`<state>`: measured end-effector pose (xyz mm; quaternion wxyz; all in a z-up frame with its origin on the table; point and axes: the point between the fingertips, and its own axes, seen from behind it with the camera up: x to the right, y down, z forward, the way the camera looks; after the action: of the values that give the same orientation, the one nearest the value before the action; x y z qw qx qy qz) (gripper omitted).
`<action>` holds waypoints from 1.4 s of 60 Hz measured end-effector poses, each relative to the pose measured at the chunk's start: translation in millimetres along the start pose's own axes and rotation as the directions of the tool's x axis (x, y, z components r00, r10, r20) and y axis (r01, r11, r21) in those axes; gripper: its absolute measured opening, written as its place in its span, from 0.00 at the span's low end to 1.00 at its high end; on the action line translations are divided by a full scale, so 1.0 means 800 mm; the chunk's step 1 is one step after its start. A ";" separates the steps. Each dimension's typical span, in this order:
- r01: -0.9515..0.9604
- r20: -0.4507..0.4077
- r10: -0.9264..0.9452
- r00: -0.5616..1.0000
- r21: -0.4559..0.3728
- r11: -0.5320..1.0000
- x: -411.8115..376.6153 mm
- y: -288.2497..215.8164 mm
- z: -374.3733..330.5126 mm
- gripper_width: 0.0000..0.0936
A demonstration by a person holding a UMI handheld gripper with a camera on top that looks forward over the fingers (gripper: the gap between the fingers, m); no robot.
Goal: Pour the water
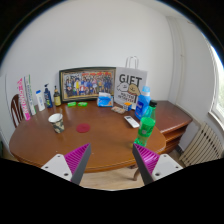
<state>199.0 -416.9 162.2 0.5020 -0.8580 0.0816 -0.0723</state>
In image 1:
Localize white radiator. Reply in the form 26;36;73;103
179;122;224;168

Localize brown wooden side cabinet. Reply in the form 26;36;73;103
153;100;194;154

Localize long pink box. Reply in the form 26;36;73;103
17;77;32;121

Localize camouflage paper cup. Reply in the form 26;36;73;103
48;113;65;134

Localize window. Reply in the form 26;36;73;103
209;46;224;128

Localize blue detergent bottle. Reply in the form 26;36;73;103
134;85;152;121

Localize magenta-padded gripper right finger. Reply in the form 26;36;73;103
132;143;184;186

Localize blue tissue pack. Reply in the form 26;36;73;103
96;92;114;108

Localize yellow brown pump bottle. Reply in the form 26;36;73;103
53;85;62;107

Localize flat round red coaster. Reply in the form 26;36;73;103
75;123;91;134

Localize white bottle with blue cap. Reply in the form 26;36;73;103
35;89;46;112

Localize framed group photo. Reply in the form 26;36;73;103
58;66;117;103

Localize dark blue pump bottle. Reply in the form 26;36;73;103
43;83;54;109

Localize brown wooden chair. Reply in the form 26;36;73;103
10;93;25;129

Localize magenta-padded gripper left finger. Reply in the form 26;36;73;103
40;143;92;186

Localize colourful puzzle cube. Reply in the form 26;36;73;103
123;101;133;112

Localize long white green box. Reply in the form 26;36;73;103
23;74;37;116

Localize white remote control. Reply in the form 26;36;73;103
124;115;140;129

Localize green plastic drink bottle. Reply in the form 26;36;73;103
133;99;158;148

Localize white paper gift bag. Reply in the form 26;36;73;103
113;55;148;110

